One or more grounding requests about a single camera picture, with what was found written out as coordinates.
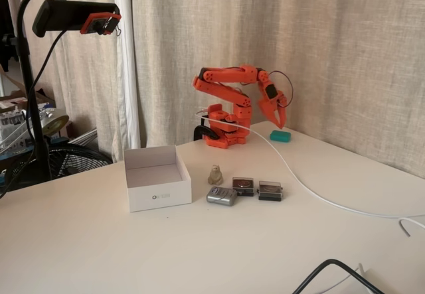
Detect black gooseneck stand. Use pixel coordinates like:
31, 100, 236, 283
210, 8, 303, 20
16, 0, 67, 184

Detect green cube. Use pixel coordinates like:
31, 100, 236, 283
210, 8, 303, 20
269, 129, 292, 142

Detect white sheer curtain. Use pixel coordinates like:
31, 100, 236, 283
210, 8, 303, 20
111, 0, 142, 162

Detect black clamp holder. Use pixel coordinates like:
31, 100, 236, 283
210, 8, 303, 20
32, 0, 121, 38

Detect white cardboard box bin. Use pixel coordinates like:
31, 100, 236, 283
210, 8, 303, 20
124, 143, 193, 213

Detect black clear-lid case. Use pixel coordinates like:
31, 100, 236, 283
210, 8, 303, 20
258, 180, 284, 202
231, 177, 256, 198

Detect long white cable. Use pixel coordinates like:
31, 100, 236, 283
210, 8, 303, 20
195, 108, 425, 219

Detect silver metal tin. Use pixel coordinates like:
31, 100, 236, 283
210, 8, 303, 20
206, 185, 238, 206

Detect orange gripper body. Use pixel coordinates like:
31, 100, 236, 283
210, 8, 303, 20
257, 80, 287, 110

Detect thick black cable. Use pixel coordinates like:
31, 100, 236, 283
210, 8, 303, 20
292, 258, 378, 294

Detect brown cardboard box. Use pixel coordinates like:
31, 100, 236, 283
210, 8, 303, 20
0, 70, 56, 112

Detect orange camera mount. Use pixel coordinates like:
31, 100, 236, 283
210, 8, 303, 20
79, 12, 123, 37

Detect thin dark servo wire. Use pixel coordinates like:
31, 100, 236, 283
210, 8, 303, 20
268, 70, 296, 110

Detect black floor fan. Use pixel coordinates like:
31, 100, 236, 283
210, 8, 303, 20
6, 141, 114, 184

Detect white metal rods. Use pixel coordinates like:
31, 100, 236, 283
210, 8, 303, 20
64, 127, 99, 146

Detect short white cable end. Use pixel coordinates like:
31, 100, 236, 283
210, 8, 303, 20
399, 218, 425, 238

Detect black camera cable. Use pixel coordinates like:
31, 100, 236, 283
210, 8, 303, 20
0, 28, 69, 200

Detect small beige bear figurine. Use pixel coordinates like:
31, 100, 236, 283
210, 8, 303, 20
207, 163, 224, 186

